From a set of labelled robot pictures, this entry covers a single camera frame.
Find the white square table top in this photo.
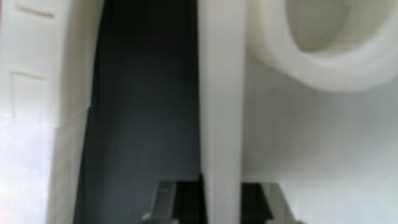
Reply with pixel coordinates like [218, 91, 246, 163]
[197, 0, 398, 224]

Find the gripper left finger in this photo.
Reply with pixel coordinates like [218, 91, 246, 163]
[140, 181, 207, 224]

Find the white front fence rail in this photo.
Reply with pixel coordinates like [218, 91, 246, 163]
[0, 0, 104, 224]

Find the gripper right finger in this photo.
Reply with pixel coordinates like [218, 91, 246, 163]
[239, 183, 303, 224]

